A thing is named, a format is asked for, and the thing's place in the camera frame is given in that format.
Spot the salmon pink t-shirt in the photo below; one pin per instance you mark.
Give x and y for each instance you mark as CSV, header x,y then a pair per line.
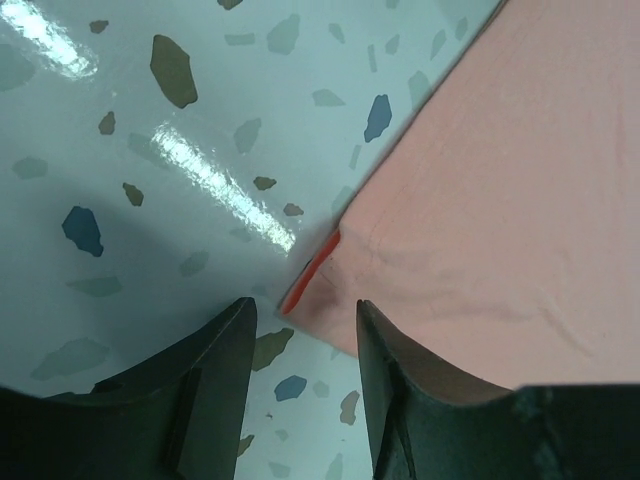
x,y
502,231

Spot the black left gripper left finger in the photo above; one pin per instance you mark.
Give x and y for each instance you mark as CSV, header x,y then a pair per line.
x,y
176,415

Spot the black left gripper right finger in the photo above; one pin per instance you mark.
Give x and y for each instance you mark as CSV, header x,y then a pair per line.
x,y
428,419

